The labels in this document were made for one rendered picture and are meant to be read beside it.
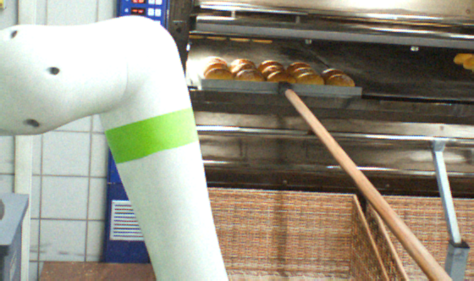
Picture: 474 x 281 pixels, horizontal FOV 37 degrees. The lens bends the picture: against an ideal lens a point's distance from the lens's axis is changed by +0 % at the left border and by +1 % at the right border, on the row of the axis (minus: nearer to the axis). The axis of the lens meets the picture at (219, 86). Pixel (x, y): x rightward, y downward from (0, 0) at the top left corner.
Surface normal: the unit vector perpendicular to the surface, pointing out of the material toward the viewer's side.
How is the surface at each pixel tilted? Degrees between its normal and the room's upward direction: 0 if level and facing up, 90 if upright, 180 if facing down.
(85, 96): 102
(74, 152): 90
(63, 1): 90
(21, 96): 90
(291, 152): 70
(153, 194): 86
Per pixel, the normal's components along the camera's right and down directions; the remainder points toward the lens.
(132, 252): 0.12, 0.25
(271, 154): 0.15, -0.10
